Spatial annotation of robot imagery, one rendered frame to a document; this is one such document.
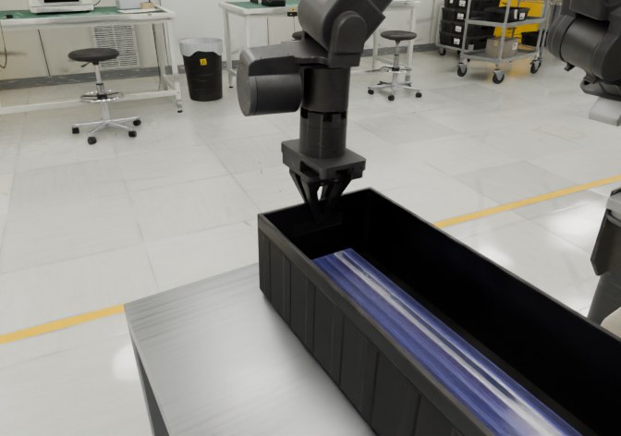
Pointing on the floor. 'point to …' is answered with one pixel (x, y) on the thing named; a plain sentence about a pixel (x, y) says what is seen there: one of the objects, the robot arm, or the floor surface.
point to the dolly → (451, 31)
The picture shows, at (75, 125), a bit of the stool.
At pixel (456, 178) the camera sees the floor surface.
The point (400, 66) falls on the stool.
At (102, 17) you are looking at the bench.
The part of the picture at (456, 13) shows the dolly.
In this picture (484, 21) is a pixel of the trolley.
